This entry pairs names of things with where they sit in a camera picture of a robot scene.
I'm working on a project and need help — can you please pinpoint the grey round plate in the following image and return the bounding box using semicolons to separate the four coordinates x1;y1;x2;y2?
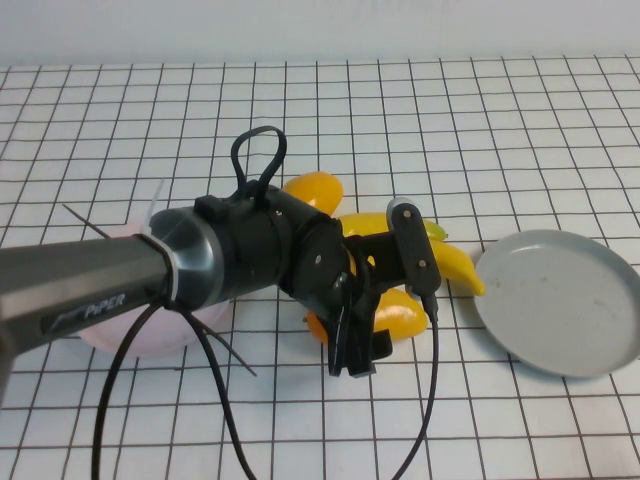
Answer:
472;228;640;379

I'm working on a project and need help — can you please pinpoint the black zip tie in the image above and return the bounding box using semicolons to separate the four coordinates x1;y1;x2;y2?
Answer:
62;203;109;239
187;307;259;377

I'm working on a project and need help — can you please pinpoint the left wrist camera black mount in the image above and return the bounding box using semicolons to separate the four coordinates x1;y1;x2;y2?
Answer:
344;196;442;301

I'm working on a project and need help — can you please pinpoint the black flat cable loop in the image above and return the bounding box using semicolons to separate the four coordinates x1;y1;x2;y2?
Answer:
231;125;290;204

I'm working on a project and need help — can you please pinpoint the yellow banana green tip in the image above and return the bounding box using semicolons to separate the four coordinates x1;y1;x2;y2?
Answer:
337;212;449;241

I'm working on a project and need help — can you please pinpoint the white zip tie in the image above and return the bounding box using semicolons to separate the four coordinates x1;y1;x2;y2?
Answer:
139;178;177;304

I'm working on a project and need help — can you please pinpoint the pink round plate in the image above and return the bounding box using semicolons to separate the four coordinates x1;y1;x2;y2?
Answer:
79;222;232;359

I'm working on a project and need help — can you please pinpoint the white grid tablecloth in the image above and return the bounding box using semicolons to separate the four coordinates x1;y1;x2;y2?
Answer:
0;54;640;480

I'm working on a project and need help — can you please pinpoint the thin black gripper wire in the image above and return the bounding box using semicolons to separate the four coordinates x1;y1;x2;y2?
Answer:
342;239;379;314

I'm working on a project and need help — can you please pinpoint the yellow banana green stem end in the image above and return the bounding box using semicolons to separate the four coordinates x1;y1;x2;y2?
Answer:
349;239;487;297

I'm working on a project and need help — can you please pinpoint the yellow mango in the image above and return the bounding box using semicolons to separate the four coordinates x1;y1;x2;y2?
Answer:
282;171;345;214

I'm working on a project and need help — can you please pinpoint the orange mango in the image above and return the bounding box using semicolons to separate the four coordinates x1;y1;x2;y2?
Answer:
305;288;430;347

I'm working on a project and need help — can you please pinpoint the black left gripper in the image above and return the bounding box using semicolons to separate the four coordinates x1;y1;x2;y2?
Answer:
299;244;394;377

